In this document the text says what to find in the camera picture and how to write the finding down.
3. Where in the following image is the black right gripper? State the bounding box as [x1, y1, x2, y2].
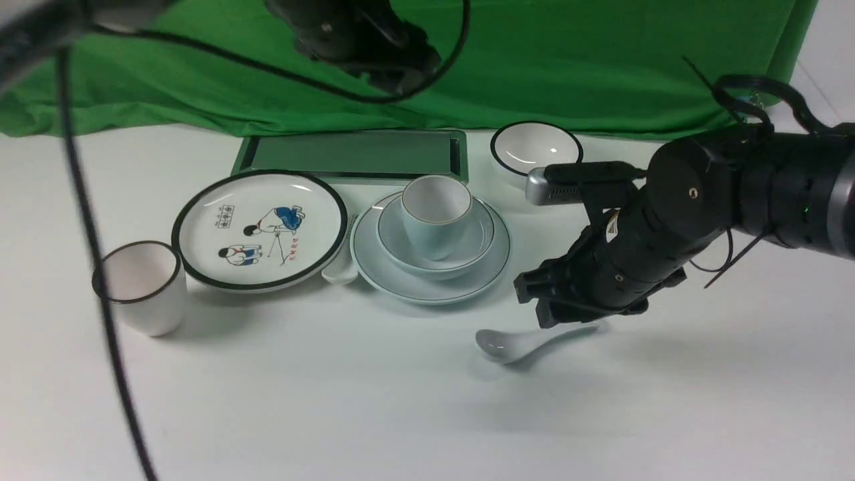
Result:
[513, 194, 724, 329]

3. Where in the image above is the pale blue wide bowl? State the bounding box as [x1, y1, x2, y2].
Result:
[377, 195, 495, 280]

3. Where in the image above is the pale blue cup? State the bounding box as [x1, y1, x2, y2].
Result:
[401, 176, 474, 260]

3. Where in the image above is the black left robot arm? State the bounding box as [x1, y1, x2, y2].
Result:
[265, 1, 441, 95]

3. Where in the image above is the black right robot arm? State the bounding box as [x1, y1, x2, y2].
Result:
[514, 74, 854, 329]

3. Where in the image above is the white black-rimmed small bowl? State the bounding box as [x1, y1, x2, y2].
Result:
[490, 121, 585, 190]

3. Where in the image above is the pale blue flat plate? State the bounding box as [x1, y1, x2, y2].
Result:
[350, 191, 514, 305]

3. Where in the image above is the metal rectangular tray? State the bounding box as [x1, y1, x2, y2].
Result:
[231, 129, 468, 185]

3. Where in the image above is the green backdrop cloth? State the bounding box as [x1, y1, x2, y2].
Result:
[0, 0, 820, 140]

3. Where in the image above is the illustrated black-rimmed plate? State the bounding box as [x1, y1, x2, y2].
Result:
[171, 170, 350, 293]

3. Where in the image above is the white black-rimmed cup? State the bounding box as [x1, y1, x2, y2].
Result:
[92, 240, 189, 337]

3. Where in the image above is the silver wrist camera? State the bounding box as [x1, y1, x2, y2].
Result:
[525, 162, 645, 206]

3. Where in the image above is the black hanging cable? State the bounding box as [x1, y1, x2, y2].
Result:
[56, 0, 472, 481]

